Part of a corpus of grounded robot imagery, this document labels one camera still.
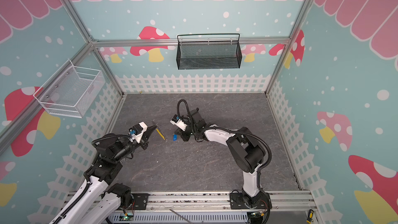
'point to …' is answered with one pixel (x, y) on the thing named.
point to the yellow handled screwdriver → (310, 214)
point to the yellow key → (160, 134)
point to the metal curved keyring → (155, 124)
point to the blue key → (175, 137)
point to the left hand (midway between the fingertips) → (155, 128)
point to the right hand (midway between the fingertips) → (175, 131)
